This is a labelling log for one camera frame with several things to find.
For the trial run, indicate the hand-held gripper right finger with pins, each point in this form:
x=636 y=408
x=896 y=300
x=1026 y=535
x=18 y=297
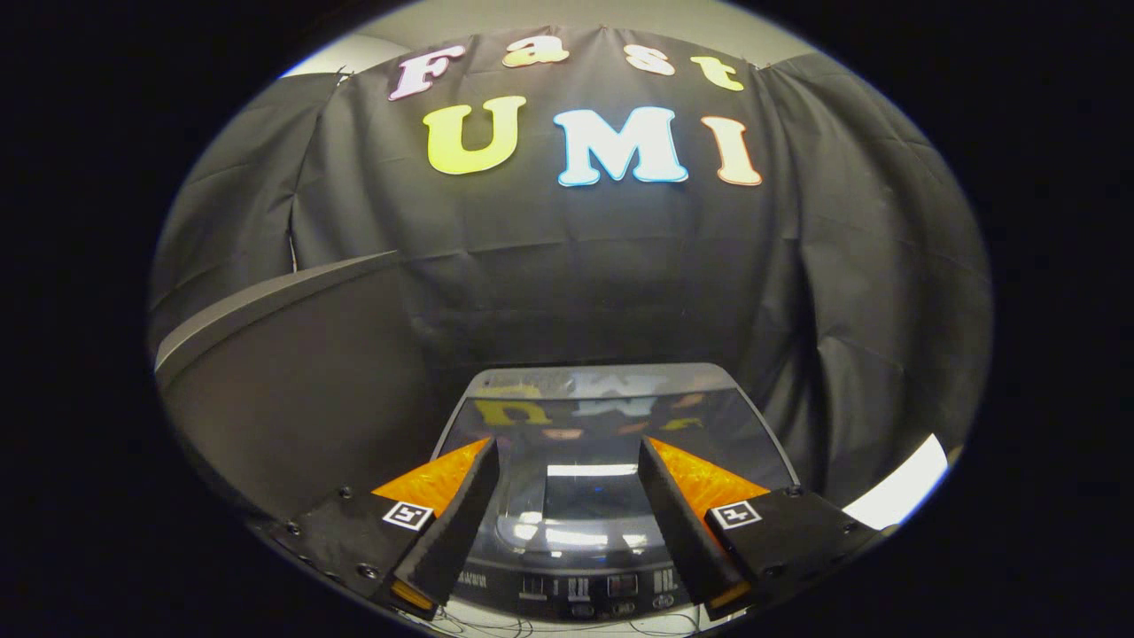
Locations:
x=678 y=518

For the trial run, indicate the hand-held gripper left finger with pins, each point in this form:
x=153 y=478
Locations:
x=456 y=518

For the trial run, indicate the grey washing machine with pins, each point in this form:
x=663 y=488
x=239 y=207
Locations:
x=576 y=592

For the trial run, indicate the dark grey cabinet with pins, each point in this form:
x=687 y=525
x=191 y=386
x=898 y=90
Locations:
x=310 y=390

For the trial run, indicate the white sheet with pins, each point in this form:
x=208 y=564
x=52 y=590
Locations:
x=899 y=492

